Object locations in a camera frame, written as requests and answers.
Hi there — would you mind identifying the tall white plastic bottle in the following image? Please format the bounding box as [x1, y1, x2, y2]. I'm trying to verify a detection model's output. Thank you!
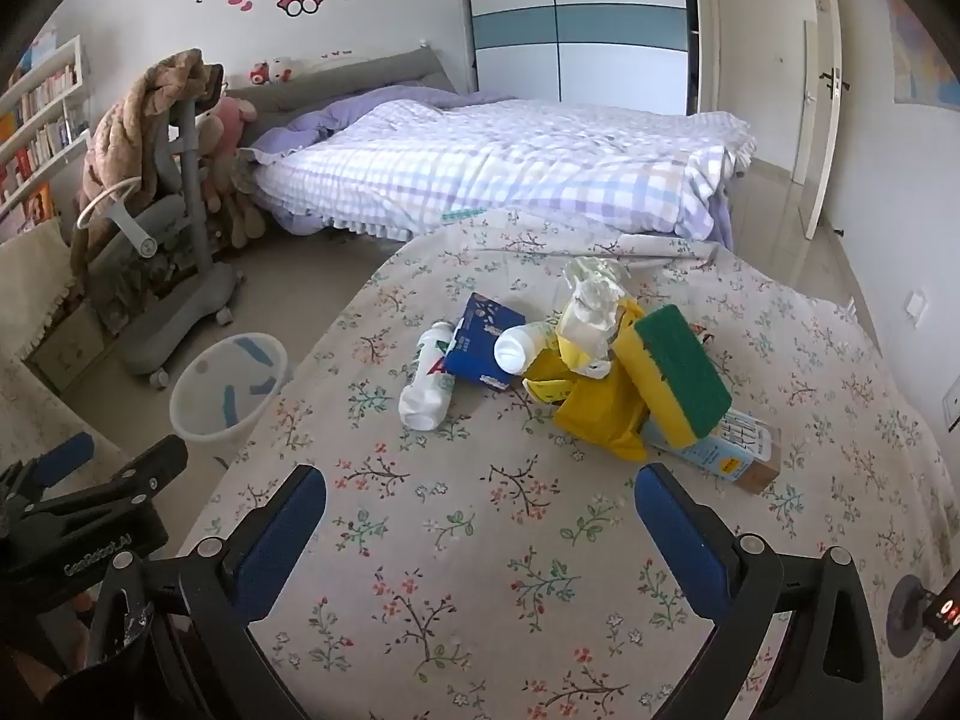
[397, 320, 458, 432]

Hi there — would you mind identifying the white cat plush toy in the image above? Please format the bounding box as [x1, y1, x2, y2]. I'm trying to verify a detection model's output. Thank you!
[249, 56, 295, 89]

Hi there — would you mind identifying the white plastic waste bin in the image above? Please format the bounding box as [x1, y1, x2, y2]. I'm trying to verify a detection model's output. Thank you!
[169, 332, 290, 470]

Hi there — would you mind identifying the beige fringed cloth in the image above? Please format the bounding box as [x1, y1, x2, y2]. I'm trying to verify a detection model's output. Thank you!
[0, 219, 80, 368]

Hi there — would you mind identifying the yellow plastic bag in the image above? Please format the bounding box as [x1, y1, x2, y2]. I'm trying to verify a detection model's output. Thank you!
[523, 298, 652, 464]

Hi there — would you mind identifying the yellow and green sponge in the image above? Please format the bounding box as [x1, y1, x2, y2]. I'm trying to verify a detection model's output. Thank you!
[615, 305, 734, 451]

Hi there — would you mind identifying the white door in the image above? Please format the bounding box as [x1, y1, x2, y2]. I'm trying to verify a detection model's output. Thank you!
[795, 0, 845, 241]

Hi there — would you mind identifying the brown fluffy blanket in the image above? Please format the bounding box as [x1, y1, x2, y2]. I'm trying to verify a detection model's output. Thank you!
[69, 49, 211, 293]

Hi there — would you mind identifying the pink plush toy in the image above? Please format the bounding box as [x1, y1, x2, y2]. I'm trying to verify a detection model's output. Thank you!
[201, 157, 269, 250]
[196, 96, 258, 181]

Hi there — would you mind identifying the bed with plaid quilt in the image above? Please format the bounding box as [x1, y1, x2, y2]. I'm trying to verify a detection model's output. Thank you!
[238, 86, 758, 248]

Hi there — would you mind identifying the white bookshelf with books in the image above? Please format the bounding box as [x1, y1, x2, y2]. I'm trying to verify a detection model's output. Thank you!
[0, 34, 92, 222]

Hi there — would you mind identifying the blue drink carton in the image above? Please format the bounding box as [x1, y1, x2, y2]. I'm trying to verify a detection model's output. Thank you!
[443, 292, 530, 391]

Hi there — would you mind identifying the light blue cardboard box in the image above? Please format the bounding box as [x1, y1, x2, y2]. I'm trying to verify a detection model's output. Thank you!
[641, 409, 782, 497]

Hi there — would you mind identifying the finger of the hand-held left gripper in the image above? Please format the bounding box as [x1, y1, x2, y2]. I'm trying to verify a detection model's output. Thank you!
[28, 431, 97, 490]
[41, 435, 189, 520]

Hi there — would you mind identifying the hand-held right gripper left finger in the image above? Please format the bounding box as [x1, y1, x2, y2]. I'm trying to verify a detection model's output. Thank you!
[64, 465, 328, 720]

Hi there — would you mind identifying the white and teal wardrobe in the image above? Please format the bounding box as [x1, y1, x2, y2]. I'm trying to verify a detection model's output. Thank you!
[456, 0, 702, 117]

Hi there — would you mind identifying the floral tablecloth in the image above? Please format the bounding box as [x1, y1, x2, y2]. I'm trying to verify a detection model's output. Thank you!
[169, 208, 947, 720]

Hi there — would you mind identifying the black device with red lights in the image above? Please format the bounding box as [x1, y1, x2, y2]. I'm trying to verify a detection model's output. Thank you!
[885, 570, 960, 662]

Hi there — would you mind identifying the small white plastic bottle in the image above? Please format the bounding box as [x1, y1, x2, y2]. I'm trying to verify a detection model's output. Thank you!
[495, 321, 560, 376]

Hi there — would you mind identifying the wall poster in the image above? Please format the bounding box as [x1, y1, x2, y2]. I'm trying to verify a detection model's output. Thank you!
[889, 0, 960, 110]

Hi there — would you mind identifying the grey bed headboard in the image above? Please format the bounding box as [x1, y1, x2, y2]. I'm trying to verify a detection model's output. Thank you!
[225, 47, 458, 132]

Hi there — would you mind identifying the crumpled clear plastic wrapper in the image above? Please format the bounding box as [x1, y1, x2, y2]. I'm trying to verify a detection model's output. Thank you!
[555, 256, 629, 372]

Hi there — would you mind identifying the grey wheeled chair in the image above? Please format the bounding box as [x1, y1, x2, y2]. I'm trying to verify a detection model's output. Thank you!
[75, 64, 245, 391]

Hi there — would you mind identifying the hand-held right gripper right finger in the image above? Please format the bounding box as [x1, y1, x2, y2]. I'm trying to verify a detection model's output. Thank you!
[634, 463, 890, 720]

